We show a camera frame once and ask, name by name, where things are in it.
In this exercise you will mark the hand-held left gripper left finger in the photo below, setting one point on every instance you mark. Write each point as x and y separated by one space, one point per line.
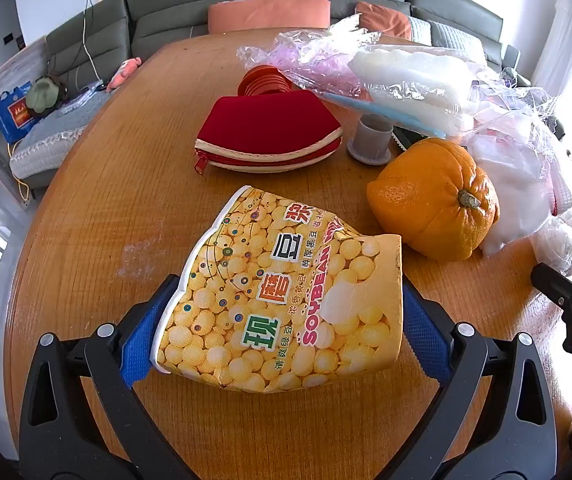
141 345

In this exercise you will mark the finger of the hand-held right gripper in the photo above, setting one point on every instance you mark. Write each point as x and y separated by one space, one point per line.
553 282

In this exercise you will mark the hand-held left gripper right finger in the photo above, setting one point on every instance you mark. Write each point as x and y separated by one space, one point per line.
428 340

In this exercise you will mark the yellow soybean snack bag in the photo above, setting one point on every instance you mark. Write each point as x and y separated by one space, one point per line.
276 300

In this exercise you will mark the small clear plastic bag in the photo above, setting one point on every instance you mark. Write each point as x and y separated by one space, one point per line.
558 242

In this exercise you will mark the white pinkish plastic bag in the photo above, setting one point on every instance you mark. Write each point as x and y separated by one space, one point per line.
511 185

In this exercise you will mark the orange fruit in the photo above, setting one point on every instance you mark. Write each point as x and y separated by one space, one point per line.
426 200

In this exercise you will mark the grey plastic cap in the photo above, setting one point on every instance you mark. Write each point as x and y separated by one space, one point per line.
371 135

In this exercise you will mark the grey lace-trimmed blanket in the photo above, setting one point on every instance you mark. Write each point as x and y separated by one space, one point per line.
56 135

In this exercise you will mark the light blue plastic stick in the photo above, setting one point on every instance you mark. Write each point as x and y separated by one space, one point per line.
391 112

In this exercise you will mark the clear bag of white items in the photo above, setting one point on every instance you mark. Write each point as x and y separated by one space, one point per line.
416 75

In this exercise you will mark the red zip pouch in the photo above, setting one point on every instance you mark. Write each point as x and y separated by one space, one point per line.
266 125

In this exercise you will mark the clear plastic packet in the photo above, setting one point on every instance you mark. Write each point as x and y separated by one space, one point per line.
81 97

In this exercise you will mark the wide grey cushion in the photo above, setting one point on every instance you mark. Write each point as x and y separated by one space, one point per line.
456 40

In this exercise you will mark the blue shopping bag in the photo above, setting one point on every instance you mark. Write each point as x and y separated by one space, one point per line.
13 112

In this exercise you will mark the green hat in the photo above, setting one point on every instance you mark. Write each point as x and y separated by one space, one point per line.
43 95

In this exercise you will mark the pink plush toy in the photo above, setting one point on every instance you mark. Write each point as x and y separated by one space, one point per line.
121 75

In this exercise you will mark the narrow grey cushion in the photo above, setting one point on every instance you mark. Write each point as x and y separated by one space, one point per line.
420 30

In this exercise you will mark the orange collapsible cup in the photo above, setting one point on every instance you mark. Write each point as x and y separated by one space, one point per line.
263 82

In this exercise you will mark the clear pink plastic bag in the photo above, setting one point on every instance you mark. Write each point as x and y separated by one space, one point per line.
311 60

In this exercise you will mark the small orange cushion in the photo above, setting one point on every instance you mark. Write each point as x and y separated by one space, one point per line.
383 20

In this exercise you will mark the grey-green sofa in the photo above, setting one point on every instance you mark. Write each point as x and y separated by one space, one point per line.
166 5

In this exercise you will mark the large orange cushion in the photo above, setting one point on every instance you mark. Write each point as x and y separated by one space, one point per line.
266 16

